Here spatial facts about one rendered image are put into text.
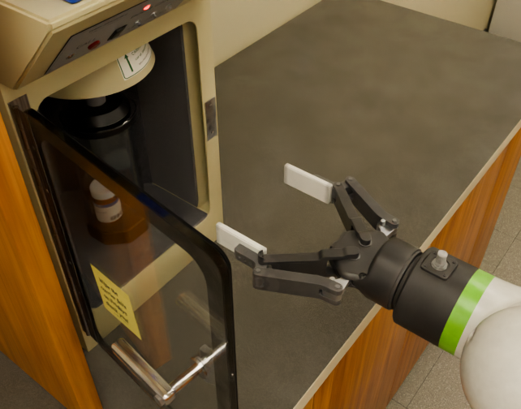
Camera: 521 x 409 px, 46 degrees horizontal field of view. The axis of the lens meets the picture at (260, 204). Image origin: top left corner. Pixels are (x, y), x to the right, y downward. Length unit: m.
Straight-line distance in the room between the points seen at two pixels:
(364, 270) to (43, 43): 0.39
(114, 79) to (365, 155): 0.66
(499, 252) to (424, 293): 1.90
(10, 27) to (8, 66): 0.05
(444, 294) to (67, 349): 0.44
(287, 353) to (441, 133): 0.67
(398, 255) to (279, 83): 0.92
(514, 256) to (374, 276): 1.90
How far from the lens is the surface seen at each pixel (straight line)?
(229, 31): 1.65
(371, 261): 0.68
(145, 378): 0.63
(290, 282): 0.66
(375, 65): 1.62
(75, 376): 0.83
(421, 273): 0.64
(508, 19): 3.80
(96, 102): 0.89
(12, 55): 0.62
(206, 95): 0.91
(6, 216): 0.62
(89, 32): 0.61
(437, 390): 2.08
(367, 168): 1.27
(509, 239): 2.60
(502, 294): 0.64
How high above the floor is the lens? 1.73
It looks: 43 degrees down
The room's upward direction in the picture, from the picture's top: straight up
